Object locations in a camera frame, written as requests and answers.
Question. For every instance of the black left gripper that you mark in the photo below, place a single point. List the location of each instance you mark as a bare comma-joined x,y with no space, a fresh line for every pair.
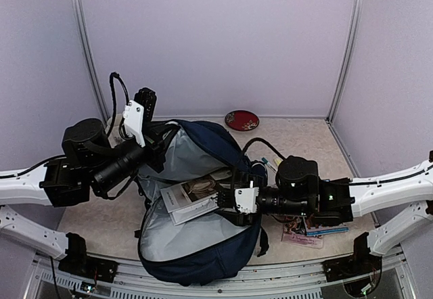
157,135

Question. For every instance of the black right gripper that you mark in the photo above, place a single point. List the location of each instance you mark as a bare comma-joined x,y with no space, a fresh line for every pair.
243,178

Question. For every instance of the navy blue backpack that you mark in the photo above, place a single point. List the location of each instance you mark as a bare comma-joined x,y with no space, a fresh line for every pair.
206,248

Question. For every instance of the white grey book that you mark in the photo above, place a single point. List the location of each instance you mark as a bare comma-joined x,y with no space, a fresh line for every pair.
192,199

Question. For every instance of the dog cover book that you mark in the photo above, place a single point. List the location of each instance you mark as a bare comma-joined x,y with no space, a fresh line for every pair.
317,230

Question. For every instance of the pink cover book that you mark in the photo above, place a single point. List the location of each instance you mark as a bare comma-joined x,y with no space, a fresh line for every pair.
294,232

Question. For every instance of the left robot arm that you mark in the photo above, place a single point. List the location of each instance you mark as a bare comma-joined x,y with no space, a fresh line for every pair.
88,165

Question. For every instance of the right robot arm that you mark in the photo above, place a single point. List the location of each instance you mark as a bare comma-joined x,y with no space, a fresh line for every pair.
299,191

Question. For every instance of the white ceramic mug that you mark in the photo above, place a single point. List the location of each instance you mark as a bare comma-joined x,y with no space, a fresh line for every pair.
115,138

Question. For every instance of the green capped white marker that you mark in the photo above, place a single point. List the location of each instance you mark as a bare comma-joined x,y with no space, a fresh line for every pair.
269,165

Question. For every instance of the red floral plate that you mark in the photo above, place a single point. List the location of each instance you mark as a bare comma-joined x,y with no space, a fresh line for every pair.
242,120

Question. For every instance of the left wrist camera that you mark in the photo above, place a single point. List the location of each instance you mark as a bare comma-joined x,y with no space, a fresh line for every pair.
138,111

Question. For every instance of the metal front rail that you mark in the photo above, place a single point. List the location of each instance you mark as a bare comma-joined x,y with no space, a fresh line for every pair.
114,277

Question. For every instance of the left aluminium corner post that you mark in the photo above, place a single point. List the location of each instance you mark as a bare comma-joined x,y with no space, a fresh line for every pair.
79,15

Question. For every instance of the aluminium corner post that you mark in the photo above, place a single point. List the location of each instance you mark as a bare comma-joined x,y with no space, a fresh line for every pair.
79,15
346,60

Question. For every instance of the right aluminium corner post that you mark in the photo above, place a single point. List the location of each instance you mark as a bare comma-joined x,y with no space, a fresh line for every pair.
346,60

